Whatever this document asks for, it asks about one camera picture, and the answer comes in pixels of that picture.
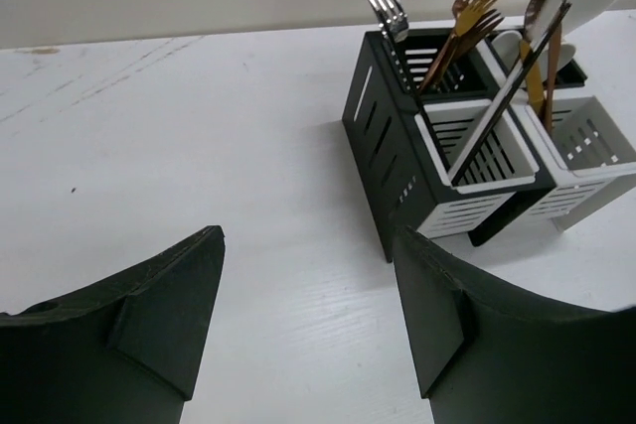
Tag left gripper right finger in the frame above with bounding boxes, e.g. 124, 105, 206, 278
393, 226, 635, 423

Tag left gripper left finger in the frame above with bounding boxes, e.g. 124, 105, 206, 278
1, 225, 226, 423

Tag white chopstick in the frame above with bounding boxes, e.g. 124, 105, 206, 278
448, 43, 545, 186

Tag gold knife green handle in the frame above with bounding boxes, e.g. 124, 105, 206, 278
519, 39, 545, 117

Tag rose gold knife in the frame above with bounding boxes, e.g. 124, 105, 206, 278
543, 24, 562, 134

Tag large white ceramic spoon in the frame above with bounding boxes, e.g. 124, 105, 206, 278
491, 30, 577, 77

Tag small copper fork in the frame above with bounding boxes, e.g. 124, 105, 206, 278
430, 9, 504, 85

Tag gold fork green handle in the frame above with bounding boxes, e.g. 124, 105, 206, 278
437, 0, 499, 68

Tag silver fork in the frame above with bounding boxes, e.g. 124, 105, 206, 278
368, 0, 409, 43

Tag black chopstick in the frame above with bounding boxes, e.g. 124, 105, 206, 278
448, 1, 571, 186

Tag brown wooden spoon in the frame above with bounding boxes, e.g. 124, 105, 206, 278
523, 0, 564, 44

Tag white utensil rack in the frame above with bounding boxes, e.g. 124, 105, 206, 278
469, 26, 636, 248

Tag black utensil rack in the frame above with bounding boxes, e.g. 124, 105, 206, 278
341, 29, 557, 264

